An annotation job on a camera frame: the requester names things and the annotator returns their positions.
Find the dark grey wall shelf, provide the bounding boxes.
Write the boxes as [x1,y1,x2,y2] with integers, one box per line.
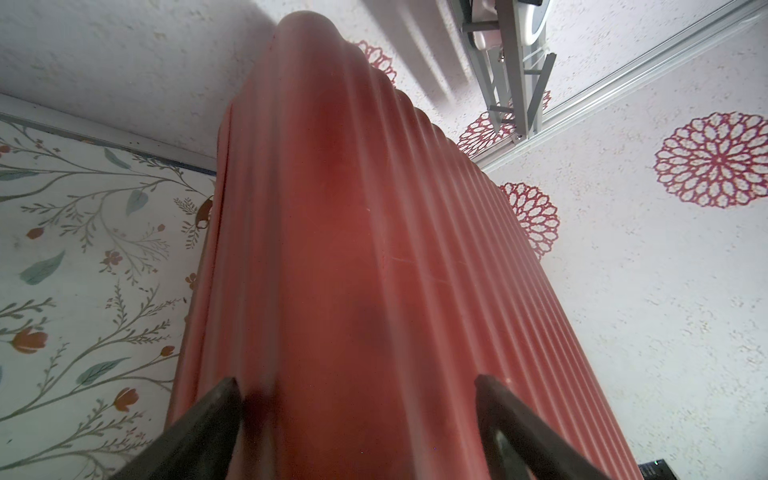
[449,0,557,141]

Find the red hard-shell suitcase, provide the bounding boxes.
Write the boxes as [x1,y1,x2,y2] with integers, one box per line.
[167,11,640,479]

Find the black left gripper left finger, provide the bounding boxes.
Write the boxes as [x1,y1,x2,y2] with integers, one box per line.
[112,378,242,480]

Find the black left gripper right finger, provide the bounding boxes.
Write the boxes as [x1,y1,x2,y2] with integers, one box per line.
[475,374,607,479]

